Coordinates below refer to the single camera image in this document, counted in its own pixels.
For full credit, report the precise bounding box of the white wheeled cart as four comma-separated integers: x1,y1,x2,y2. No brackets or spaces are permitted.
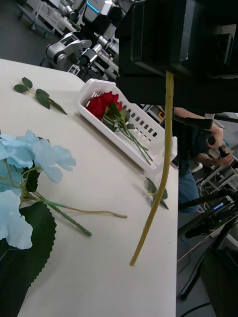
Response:
16,0,77,39

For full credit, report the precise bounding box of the small device with blue screen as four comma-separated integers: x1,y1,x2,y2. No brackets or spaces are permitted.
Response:
212,198,235,213

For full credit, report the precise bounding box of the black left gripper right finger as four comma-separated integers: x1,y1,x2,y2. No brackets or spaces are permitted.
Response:
200,247,238,317

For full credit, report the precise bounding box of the pale blue artificial flower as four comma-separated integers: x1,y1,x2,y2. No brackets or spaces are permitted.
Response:
129,71,174,267
0,130,127,317

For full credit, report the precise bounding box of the loose green leaf twig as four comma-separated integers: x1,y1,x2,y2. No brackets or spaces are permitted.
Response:
13,76,68,116
144,177,170,211

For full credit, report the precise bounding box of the shallow white plastic box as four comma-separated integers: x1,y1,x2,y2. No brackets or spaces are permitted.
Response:
75,78,178,175

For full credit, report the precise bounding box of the black control handle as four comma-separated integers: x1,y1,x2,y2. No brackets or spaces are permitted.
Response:
207,136,230,160

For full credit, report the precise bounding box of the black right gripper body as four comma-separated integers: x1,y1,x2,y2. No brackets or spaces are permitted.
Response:
173,0,238,75

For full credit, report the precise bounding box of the black tripod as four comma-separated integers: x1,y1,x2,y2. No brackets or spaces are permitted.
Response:
178,188,238,301

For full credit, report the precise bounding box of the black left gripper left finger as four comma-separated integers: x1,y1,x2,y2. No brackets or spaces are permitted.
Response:
0,249,18,317

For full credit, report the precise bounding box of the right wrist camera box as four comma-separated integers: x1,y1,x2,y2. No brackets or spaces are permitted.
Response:
214,24,238,66

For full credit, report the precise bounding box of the person's hand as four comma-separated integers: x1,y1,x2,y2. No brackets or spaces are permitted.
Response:
210,156,234,167
209,125,224,150

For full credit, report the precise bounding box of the white frame rack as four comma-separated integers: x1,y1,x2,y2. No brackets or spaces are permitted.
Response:
202,158,238,193

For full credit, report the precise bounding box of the silver grey robot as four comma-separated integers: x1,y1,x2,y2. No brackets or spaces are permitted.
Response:
46,0,119,75

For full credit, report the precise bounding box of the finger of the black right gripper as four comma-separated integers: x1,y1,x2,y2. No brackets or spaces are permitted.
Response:
115,0,189,75
116,73,238,112

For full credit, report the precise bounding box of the person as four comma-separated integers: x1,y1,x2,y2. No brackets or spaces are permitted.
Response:
172,106,235,213

